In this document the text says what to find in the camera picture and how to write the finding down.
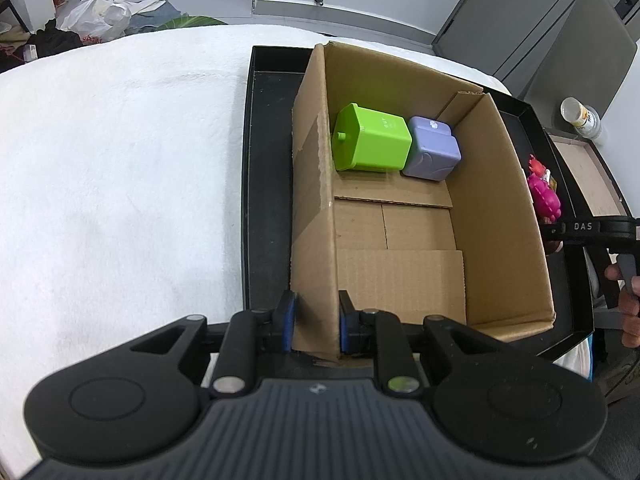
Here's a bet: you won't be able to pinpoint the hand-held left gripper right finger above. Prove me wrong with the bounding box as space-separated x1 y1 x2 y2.
337 289 501 396

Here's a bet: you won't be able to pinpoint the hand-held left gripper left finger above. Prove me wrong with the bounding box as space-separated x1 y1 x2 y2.
127 289 298 396

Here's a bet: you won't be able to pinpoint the pink plastic toy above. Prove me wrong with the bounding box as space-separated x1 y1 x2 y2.
526 172 562 222

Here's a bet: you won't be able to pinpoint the cardboard box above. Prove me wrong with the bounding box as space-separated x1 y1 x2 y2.
289 41 557 361

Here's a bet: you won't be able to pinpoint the lilac plastic box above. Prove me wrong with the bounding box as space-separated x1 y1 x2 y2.
401 116 462 181

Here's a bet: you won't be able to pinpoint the black shallow tray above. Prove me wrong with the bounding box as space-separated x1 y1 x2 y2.
240 45 596 361

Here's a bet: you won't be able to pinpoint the green plastic box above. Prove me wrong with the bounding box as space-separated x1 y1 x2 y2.
331 102 413 173

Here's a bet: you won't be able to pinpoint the person's right hand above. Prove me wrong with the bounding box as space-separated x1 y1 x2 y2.
604 262 640 348

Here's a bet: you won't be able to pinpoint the paper cup with bottle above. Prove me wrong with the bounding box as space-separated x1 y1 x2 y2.
560 96 603 141

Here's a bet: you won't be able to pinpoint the grey folded panel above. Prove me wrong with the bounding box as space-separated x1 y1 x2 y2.
520 0 638 118

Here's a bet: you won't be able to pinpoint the grey door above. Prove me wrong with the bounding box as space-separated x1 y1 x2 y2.
432 0 593 78

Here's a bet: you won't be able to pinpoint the green cartoon floor mat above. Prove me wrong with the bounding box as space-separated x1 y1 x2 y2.
157 14 228 31

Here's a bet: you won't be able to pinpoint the blue jeans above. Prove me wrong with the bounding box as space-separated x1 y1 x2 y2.
127 0 188 31

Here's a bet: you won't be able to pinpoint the white plastic bag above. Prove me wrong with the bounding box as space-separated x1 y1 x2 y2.
57 0 161 41

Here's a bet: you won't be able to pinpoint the black clothes pile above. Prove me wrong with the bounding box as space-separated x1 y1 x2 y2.
0 17 83 73

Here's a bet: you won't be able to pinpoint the brown board black frame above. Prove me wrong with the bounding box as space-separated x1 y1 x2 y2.
545 127 636 221

